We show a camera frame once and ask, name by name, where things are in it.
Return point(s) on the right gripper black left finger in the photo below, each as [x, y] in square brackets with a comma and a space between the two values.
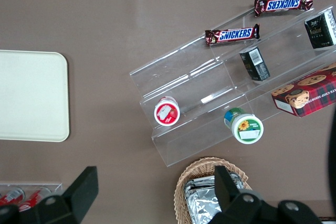
[78, 192]

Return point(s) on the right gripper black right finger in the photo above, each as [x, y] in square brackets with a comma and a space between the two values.
[231, 195]

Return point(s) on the oval light wicker basket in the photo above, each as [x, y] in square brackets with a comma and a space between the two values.
[199, 167]

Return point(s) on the beige rectangular serving tray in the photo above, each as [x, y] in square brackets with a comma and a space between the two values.
[31, 95]

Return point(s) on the clear acrylic bottle rack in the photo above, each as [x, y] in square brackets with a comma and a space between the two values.
[56, 186]

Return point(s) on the foil wrapped pack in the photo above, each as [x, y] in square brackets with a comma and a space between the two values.
[199, 183]
[204, 208]

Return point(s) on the green lid sunflower cup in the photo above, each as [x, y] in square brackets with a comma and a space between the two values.
[248, 129]

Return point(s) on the red lid yogurt cup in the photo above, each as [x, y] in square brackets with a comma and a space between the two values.
[167, 113]

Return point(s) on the clear acrylic stepped shelf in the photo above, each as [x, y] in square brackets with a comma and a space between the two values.
[199, 77]

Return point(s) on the red plaid cookie box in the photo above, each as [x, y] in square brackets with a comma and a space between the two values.
[307, 95]

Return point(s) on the small black carton box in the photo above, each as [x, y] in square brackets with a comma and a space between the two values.
[320, 30]
[256, 64]

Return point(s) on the Snickers chocolate bar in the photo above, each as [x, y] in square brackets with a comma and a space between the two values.
[283, 4]
[233, 35]

